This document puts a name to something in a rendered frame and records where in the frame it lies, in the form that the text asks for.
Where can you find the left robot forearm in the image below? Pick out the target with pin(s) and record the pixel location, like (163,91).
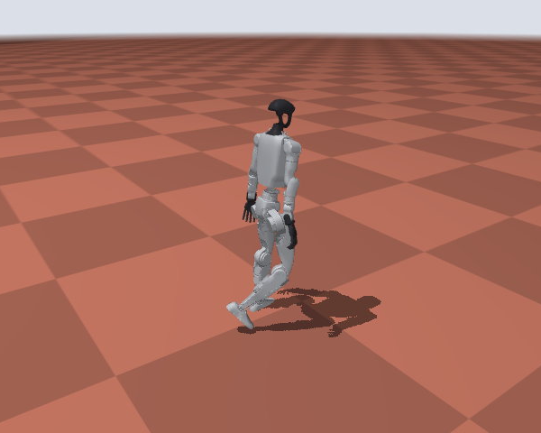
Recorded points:
(253,183)

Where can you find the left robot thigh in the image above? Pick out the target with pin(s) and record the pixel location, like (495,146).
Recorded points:
(263,257)

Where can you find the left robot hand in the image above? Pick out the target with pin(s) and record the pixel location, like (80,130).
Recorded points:
(247,207)

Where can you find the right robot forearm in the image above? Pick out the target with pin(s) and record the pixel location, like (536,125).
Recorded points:
(289,198)

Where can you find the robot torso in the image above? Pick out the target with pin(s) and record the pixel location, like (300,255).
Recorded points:
(270,171)

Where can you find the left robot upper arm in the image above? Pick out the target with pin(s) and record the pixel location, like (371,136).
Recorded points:
(254,153)

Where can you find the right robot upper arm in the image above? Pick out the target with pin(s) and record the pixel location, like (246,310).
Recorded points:
(292,150)

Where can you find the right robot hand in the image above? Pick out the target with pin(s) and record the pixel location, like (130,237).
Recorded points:
(292,231)

